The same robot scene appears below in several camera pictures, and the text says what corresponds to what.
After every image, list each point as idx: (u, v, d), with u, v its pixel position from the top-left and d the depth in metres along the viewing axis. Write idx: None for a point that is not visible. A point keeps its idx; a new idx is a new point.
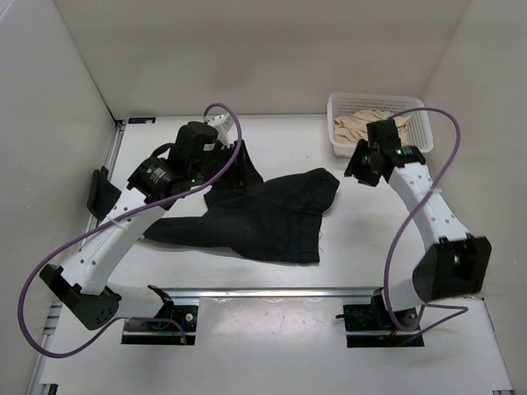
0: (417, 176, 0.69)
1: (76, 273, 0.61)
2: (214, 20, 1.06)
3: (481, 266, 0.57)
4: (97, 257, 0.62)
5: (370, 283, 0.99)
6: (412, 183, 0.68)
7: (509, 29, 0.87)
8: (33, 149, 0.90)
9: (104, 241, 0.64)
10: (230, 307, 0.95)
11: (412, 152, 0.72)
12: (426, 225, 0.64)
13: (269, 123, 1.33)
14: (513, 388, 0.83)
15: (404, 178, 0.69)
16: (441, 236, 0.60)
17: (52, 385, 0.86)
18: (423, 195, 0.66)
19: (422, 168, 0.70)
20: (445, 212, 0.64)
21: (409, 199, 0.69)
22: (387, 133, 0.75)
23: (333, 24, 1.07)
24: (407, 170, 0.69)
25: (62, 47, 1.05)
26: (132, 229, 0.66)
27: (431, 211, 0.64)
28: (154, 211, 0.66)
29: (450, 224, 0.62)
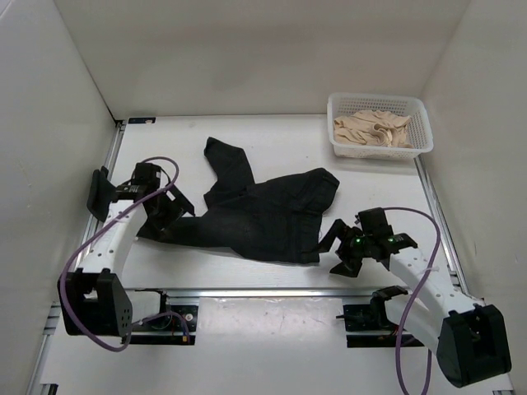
0: (413, 257, 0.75)
1: (98, 262, 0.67)
2: (215, 19, 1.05)
3: (499, 334, 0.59)
4: (113, 247, 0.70)
5: (370, 282, 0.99)
6: (411, 265, 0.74)
7: (510, 30, 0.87)
8: (33, 150, 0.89)
9: (114, 234, 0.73)
10: (231, 307, 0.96)
11: (404, 238, 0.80)
12: (431, 300, 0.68)
13: (269, 123, 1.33)
14: (513, 388, 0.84)
15: (402, 262, 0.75)
16: (451, 310, 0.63)
17: (52, 385, 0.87)
18: (423, 274, 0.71)
19: (415, 251, 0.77)
20: (448, 287, 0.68)
21: (412, 281, 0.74)
22: (380, 220, 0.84)
23: (333, 23, 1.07)
24: (403, 254, 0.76)
25: (62, 46, 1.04)
26: (132, 224, 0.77)
27: (436, 289, 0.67)
28: (141, 211, 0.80)
29: (454, 297, 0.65)
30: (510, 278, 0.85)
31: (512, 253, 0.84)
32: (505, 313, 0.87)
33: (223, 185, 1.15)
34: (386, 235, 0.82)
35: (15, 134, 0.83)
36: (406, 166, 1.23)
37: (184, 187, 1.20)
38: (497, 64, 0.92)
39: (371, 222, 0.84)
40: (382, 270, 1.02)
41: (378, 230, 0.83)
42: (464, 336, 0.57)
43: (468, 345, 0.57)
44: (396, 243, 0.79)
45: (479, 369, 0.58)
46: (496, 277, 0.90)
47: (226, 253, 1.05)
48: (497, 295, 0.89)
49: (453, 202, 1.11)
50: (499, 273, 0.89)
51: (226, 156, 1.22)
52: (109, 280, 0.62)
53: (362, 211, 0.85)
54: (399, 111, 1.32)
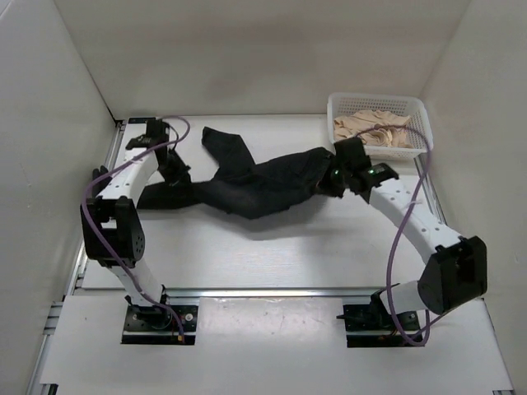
0: (395, 191, 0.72)
1: (117, 192, 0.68)
2: (215, 20, 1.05)
3: (480, 260, 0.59)
4: (129, 182, 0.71)
5: (370, 283, 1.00)
6: (394, 198, 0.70)
7: (510, 30, 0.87)
8: (34, 150, 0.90)
9: (130, 171, 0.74)
10: (230, 307, 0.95)
11: (384, 169, 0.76)
12: (417, 236, 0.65)
13: (269, 123, 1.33)
14: (513, 387, 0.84)
15: (384, 197, 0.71)
16: (437, 244, 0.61)
17: (52, 385, 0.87)
18: (408, 208, 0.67)
19: (396, 182, 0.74)
20: (432, 220, 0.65)
21: (394, 216, 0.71)
22: (356, 153, 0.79)
23: (333, 24, 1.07)
24: (384, 188, 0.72)
25: (62, 46, 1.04)
26: (146, 167, 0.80)
27: (418, 223, 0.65)
28: (150, 157, 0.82)
29: (439, 231, 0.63)
30: (510, 277, 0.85)
31: (511, 252, 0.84)
32: (505, 313, 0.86)
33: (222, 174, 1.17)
34: (364, 165, 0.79)
35: (16, 135, 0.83)
36: (406, 166, 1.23)
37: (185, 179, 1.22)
38: (497, 63, 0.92)
39: (347, 155, 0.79)
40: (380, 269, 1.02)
41: (355, 164, 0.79)
42: (450, 264, 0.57)
43: (452, 271, 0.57)
44: (377, 174, 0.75)
45: (460, 294, 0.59)
46: (496, 276, 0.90)
47: (226, 253, 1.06)
48: (497, 294, 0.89)
49: (453, 201, 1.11)
50: (499, 272, 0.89)
51: (223, 145, 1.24)
52: (128, 205, 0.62)
53: (337, 141, 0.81)
54: (399, 110, 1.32)
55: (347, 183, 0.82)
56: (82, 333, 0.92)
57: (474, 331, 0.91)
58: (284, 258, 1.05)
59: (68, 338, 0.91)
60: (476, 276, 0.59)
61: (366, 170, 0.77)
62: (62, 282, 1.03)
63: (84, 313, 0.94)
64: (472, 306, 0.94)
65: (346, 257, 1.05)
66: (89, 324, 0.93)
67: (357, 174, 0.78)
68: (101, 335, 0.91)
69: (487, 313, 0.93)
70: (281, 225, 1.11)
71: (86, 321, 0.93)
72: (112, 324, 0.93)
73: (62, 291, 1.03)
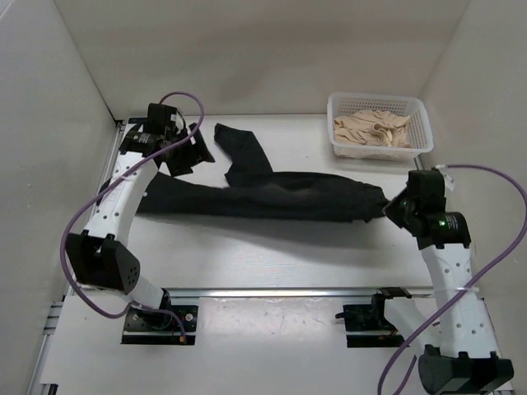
0: (454, 263, 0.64)
1: (103, 226, 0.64)
2: (215, 20, 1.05)
3: (498, 383, 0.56)
4: (118, 211, 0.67)
5: (370, 283, 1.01)
6: (448, 271, 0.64)
7: (510, 31, 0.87)
8: (34, 149, 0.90)
9: (120, 194, 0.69)
10: (230, 307, 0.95)
11: (458, 227, 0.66)
12: (448, 325, 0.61)
13: (269, 123, 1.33)
14: (513, 388, 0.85)
15: (440, 263, 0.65)
16: (462, 351, 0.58)
17: (52, 385, 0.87)
18: (456, 293, 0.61)
19: (463, 250, 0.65)
20: (478, 318, 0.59)
21: (439, 285, 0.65)
22: (430, 192, 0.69)
23: (333, 24, 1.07)
24: (445, 253, 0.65)
25: (62, 47, 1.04)
26: (140, 182, 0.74)
27: (458, 317, 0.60)
28: (146, 169, 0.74)
29: (476, 336, 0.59)
30: (510, 277, 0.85)
31: (511, 253, 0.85)
32: (505, 313, 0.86)
33: (235, 171, 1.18)
34: (437, 207, 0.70)
35: (16, 135, 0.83)
36: (406, 166, 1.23)
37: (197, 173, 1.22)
38: (497, 64, 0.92)
39: (420, 191, 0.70)
40: (380, 270, 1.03)
41: (426, 202, 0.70)
42: (460, 377, 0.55)
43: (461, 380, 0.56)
44: (445, 231, 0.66)
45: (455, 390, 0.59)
46: (496, 277, 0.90)
47: (226, 253, 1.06)
48: (497, 294, 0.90)
49: (454, 201, 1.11)
50: (499, 272, 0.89)
51: (236, 141, 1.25)
52: (114, 247, 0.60)
53: (416, 171, 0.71)
54: (399, 110, 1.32)
55: (409, 216, 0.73)
56: (82, 333, 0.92)
57: None
58: (284, 257, 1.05)
59: (68, 338, 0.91)
60: (484, 388, 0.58)
61: (437, 216, 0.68)
62: (62, 282, 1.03)
63: (84, 313, 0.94)
64: None
65: (346, 257, 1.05)
66: (89, 323, 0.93)
67: (423, 218, 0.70)
68: (101, 335, 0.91)
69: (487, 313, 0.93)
70: (281, 225, 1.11)
71: (86, 321, 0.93)
72: (112, 324, 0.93)
73: (62, 291, 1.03)
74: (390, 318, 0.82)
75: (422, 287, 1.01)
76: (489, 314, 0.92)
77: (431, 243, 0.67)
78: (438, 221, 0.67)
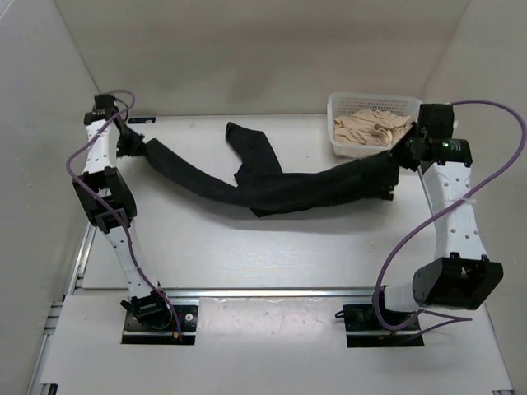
0: (454, 178, 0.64)
1: (97, 166, 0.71)
2: (214, 19, 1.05)
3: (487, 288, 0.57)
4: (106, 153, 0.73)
5: (370, 282, 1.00)
6: (447, 186, 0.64)
7: (510, 30, 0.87)
8: (33, 148, 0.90)
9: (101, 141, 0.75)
10: (230, 307, 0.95)
11: (461, 149, 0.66)
12: (444, 233, 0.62)
13: (269, 123, 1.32)
14: (514, 388, 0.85)
15: (439, 178, 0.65)
16: (454, 251, 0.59)
17: (52, 385, 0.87)
18: (454, 202, 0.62)
19: (464, 169, 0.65)
20: (469, 226, 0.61)
21: (438, 198, 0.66)
22: (438, 120, 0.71)
23: (333, 24, 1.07)
24: (445, 169, 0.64)
25: (63, 48, 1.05)
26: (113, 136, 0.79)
27: (453, 223, 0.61)
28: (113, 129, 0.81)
29: (468, 240, 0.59)
30: (510, 277, 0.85)
31: (512, 252, 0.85)
32: (506, 313, 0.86)
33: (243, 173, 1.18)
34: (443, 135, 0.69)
35: (16, 134, 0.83)
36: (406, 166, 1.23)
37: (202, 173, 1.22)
38: (497, 63, 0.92)
39: (430, 115, 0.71)
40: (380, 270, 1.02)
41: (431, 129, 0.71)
42: (450, 274, 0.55)
43: (452, 281, 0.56)
44: (449, 152, 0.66)
45: (446, 301, 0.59)
46: None
47: (226, 253, 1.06)
48: (498, 293, 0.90)
49: None
50: None
51: (247, 140, 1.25)
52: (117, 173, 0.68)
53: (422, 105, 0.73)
54: (400, 110, 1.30)
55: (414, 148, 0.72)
56: (82, 333, 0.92)
57: (473, 331, 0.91)
58: (284, 258, 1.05)
59: (67, 338, 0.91)
60: (476, 295, 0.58)
61: (441, 139, 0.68)
62: (62, 282, 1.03)
63: (84, 313, 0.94)
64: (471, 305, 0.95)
65: (345, 257, 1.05)
66: (89, 323, 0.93)
67: (426, 141, 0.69)
68: (101, 335, 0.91)
69: (487, 313, 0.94)
70: (281, 224, 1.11)
71: (86, 321, 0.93)
72: (113, 324, 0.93)
73: (62, 291, 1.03)
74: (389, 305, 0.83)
75: None
76: (489, 314, 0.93)
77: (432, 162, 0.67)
78: (441, 144, 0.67)
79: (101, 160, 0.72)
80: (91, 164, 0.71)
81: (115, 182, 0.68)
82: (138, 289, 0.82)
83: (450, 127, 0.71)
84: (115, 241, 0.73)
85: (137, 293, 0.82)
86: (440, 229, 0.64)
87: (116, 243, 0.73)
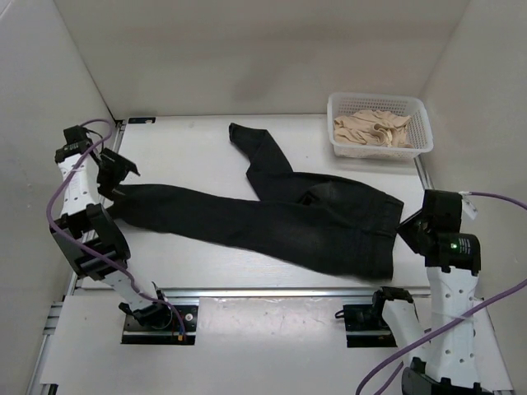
0: (458, 290, 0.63)
1: (77, 205, 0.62)
2: (214, 19, 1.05)
3: None
4: (86, 188, 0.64)
5: (369, 282, 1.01)
6: (448, 297, 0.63)
7: (510, 30, 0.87)
8: (33, 148, 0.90)
9: (78, 178, 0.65)
10: (230, 307, 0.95)
11: (470, 252, 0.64)
12: (437, 349, 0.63)
13: (269, 123, 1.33)
14: (514, 388, 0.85)
15: (441, 287, 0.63)
16: (445, 377, 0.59)
17: (52, 385, 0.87)
18: (452, 319, 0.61)
19: (469, 279, 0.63)
20: (465, 348, 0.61)
21: (437, 307, 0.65)
22: (445, 211, 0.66)
23: (333, 24, 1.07)
24: (449, 279, 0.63)
25: (62, 48, 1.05)
26: (92, 170, 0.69)
27: (448, 343, 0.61)
28: (92, 162, 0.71)
29: (462, 364, 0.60)
30: (510, 278, 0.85)
31: (512, 252, 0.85)
32: (506, 313, 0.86)
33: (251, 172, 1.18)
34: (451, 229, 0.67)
35: (16, 135, 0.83)
36: (407, 166, 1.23)
37: (202, 173, 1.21)
38: (496, 63, 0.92)
39: (437, 206, 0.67)
40: None
41: (440, 221, 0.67)
42: None
43: None
44: (457, 254, 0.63)
45: None
46: (496, 277, 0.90)
47: (226, 253, 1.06)
48: (499, 294, 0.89)
49: None
50: (499, 271, 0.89)
51: (252, 140, 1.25)
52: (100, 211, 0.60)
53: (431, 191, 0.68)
54: (399, 110, 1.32)
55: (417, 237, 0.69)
56: (82, 333, 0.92)
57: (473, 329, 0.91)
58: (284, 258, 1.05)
59: (67, 339, 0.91)
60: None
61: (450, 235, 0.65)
62: (62, 282, 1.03)
63: (84, 313, 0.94)
64: None
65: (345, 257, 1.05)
66: (89, 323, 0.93)
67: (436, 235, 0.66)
68: (101, 335, 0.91)
69: (487, 313, 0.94)
70: None
71: (86, 321, 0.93)
72: (113, 324, 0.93)
73: (62, 291, 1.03)
74: (387, 320, 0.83)
75: (423, 287, 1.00)
76: (490, 314, 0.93)
77: (437, 264, 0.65)
78: (450, 243, 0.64)
79: (82, 198, 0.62)
80: (70, 204, 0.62)
81: (99, 222, 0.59)
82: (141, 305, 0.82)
83: (458, 211, 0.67)
84: (113, 281, 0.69)
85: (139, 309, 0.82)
86: (435, 339, 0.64)
87: (114, 282, 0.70)
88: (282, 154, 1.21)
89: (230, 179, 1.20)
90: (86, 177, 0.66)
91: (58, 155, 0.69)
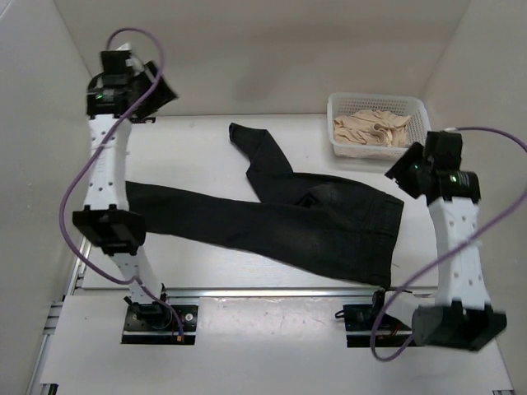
0: (461, 216, 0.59)
1: (102, 199, 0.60)
2: (215, 19, 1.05)
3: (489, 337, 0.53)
4: (111, 179, 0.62)
5: (369, 282, 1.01)
6: (453, 224, 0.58)
7: (510, 30, 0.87)
8: (33, 148, 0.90)
9: (105, 163, 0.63)
10: (230, 307, 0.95)
11: (468, 184, 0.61)
12: (445, 276, 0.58)
13: (269, 123, 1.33)
14: (513, 388, 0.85)
15: (444, 215, 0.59)
16: (455, 299, 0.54)
17: (52, 385, 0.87)
18: (458, 244, 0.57)
19: (470, 206, 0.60)
20: (473, 272, 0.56)
21: (441, 237, 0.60)
22: (447, 149, 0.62)
23: (333, 24, 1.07)
24: (451, 206, 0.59)
25: (62, 47, 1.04)
26: (121, 146, 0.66)
27: (456, 266, 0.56)
28: (123, 127, 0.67)
29: (472, 287, 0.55)
30: (511, 277, 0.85)
31: (512, 252, 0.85)
32: (506, 313, 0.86)
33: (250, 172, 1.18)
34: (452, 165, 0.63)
35: (16, 135, 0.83)
36: None
37: (202, 173, 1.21)
38: (497, 64, 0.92)
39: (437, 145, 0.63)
40: None
41: (441, 160, 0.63)
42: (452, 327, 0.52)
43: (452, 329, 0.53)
44: (457, 188, 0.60)
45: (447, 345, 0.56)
46: (496, 277, 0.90)
47: (225, 252, 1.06)
48: (499, 294, 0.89)
49: None
50: (499, 271, 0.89)
51: (251, 140, 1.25)
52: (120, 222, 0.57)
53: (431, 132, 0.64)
54: (399, 110, 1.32)
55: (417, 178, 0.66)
56: (82, 333, 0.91)
57: None
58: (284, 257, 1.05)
59: (68, 339, 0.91)
60: (476, 341, 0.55)
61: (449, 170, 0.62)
62: (62, 282, 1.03)
63: (84, 313, 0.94)
64: None
65: None
66: (89, 324, 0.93)
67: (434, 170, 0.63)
68: (101, 336, 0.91)
69: None
70: None
71: (86, 321, 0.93)
72: (113, 324, 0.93)
73: (62, 291, 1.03)
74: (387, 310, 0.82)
75: (422, 287, 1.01)
76: None
77: (438, 197, 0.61)
78: (449, 178, 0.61)
79: (108, 192, 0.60)
80: (94, 195, 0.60)
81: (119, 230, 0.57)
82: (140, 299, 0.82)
83: (455, 140, 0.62)
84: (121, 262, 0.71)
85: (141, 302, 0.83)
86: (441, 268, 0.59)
87: (120, 263, 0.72)
88: (282, 154, 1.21)
89: (230, 179, 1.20)
90: (114, 159, 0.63)
91: (90, 97, 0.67)
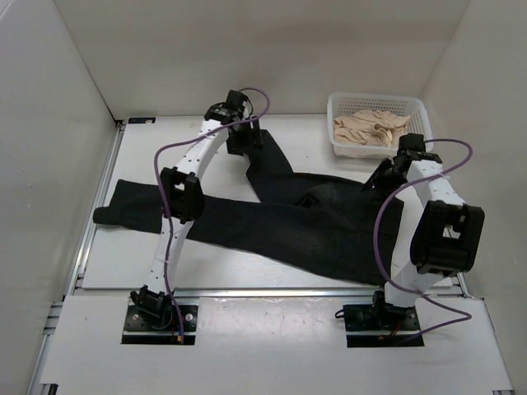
0: (430, 167, 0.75)
1: (188, 166, 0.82)
2: (214, 19, 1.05)
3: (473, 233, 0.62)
4: (199, 158, 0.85)
5: (369, 283, 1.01)
6: (425, 170, 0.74)
7: (510, 31, 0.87)
8: (34, 147, 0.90)
9: (202, 147, 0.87)
10: (230, 307, 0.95)
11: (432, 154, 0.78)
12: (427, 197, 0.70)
13: (269, 123, 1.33)
14: (513, 388, 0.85)
15: (417, 168, 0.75)
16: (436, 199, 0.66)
17: (52, 385, 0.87)
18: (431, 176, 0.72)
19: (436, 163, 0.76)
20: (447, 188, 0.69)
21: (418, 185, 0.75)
22: (413, 142, 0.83)
23: (332, 25, 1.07)
24: (422, 162, 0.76)
25: (63, 47, 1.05)
26: (216, 143, 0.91)
27: (433, 185, 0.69)
28: (222, 133, 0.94)
29: (450, 195, 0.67)
30: (510, 278, 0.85)
31: (511, 252, 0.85)
32: (506, 313, 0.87)
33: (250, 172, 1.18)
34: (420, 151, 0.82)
35: (16, 135, 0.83)
36: None
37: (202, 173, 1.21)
38: (497, 64, 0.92)
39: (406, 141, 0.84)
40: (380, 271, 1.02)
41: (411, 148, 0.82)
42: (437, 219, 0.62)
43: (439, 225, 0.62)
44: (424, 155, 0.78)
45: (441, 255, 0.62)
46: (496, 276, 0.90)
47: (225, 252, 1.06)
48: (499, 293, 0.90)
49: None
50: (499, 271, 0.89)
51: None
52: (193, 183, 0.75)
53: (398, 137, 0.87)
54: (399, 110, 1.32)
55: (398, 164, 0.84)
56: (82, 333, 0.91)
57: (473, 328, 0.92)
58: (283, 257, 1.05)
59: (68, 338, 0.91)
60: (465, 243, 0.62)
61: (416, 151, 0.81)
62: (62, 282, 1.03)
63: (84, 313, 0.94)
64: (472, 306, 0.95)
65: None
66: (89, 324, 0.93)
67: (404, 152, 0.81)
68: (101, 335, 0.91)
69: (487, 313, 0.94)
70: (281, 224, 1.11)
71: (86, 321, 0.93)
72: (113, 323, 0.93)
73: (62, 291, 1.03)
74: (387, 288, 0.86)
75: None
76: (489, 314, 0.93)
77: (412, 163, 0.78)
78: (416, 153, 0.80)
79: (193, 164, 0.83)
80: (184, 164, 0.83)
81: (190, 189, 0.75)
82: (153, 281, 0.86)
83: (412, 135, 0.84)
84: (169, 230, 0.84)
85: (151, 285, 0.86)
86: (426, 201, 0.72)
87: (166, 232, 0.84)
88: (282, 155, 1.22)
89: (230, 179, 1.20)
90: (209, 146, 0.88)
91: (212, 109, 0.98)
